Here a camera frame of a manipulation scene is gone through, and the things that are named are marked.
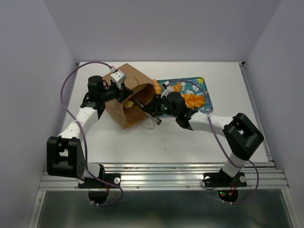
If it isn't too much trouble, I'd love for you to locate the aluminium front rail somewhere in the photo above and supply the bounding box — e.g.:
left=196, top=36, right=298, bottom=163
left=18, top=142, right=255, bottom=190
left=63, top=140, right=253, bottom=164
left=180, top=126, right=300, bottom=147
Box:
left=39, top=162, right=290, bottom=192

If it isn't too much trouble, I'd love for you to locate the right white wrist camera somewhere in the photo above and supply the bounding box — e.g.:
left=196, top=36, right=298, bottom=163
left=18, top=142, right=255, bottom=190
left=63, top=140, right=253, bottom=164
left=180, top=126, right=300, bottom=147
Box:
left=161, top=81, right=174, bottom=98

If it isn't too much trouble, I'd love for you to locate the teal floral tray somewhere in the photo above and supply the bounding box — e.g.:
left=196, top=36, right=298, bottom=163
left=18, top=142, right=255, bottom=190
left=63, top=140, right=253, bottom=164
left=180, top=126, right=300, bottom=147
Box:
left=157, top=77, right=213, bottom=114

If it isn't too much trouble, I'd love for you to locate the brown paper bag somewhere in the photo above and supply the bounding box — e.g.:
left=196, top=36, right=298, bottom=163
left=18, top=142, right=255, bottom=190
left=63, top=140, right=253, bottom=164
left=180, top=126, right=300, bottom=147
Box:
left=105, top=64, right=156, bottom=129

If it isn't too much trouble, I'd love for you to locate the pale fake bread roll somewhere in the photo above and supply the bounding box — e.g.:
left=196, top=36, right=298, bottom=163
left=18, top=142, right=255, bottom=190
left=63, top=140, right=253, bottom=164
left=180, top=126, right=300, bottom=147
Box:
left=123, top=100, right=133, bottom=109

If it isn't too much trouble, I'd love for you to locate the large fake croissant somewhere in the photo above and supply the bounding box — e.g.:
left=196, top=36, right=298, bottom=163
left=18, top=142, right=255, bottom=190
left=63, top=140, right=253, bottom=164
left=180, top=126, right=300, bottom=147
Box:
left=181, top=94, right=206, bottom=109

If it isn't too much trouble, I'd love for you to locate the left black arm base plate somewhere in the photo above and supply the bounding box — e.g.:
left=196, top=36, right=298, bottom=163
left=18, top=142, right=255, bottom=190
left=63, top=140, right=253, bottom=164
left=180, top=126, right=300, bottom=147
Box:
left=78, top=173, right=121, bottom=190

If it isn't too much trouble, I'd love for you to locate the curved fake croissant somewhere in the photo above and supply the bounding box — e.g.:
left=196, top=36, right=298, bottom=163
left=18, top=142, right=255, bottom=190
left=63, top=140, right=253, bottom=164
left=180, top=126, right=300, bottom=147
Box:
left=170, top=83, right=182, bottom=93

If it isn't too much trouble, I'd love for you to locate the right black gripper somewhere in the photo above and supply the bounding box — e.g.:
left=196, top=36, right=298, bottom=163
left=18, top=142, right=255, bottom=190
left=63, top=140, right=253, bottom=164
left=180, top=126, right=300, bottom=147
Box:
left=140, top=94, right=178, bottom=118

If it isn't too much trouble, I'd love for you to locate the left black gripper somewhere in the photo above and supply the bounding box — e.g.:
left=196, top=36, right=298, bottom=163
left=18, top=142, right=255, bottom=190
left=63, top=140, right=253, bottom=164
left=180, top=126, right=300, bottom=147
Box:
left=100, top=82, right=133, bottom=104

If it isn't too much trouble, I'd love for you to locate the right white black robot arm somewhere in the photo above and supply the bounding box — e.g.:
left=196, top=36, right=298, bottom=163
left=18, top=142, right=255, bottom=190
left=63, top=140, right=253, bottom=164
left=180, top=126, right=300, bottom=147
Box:
left=141, top=92, right=264, bottom=188

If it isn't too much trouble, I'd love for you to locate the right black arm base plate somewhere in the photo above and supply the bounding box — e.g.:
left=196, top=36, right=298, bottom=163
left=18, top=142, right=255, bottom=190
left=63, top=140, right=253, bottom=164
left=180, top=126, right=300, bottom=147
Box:
left=201, top=172, right=247, bottom=190

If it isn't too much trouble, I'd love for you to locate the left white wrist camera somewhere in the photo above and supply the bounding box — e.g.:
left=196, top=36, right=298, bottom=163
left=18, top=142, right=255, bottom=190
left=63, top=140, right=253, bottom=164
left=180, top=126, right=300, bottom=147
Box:
left=110, top=70, right=126, bottom=87

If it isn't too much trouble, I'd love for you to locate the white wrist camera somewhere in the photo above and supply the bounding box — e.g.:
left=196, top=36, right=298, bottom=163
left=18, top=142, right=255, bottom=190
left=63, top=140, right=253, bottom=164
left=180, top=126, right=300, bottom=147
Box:
left=110, top=70, right=126, bottom=87
left=161, top=81, right=174, bottom=98

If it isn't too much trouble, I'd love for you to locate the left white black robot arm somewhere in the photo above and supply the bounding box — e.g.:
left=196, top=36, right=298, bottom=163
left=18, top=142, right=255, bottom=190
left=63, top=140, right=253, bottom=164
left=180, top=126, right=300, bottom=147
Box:
left=47, top=70, right=133, bottom=187

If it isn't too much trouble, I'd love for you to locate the small fake croissant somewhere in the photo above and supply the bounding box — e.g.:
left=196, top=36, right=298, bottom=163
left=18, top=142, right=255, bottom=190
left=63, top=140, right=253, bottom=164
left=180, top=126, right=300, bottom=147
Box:
left=153, top=79, right=162, bottom=95

